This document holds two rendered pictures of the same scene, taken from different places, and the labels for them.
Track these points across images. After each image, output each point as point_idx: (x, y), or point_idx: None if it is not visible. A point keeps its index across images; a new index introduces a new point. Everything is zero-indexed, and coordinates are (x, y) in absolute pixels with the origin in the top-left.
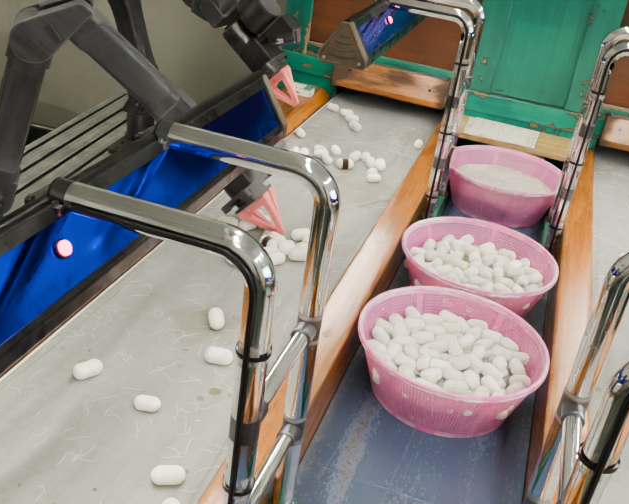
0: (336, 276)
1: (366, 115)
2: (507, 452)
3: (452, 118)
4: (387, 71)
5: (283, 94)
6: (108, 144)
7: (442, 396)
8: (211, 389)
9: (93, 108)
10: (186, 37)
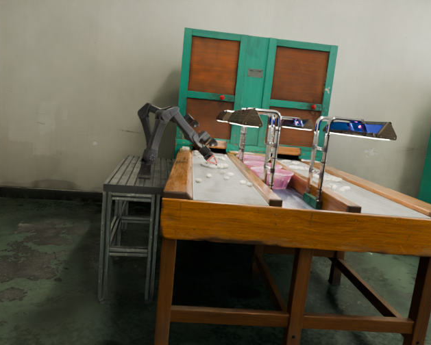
0: (236, 169)
1: None
2: (290, 189)
3: (245, 138)
4: (209, 140)
5: None
6: (141, 162)
7: (278, 174)
8: (234, 178)
9: (125, 157)
10: (118, 149)
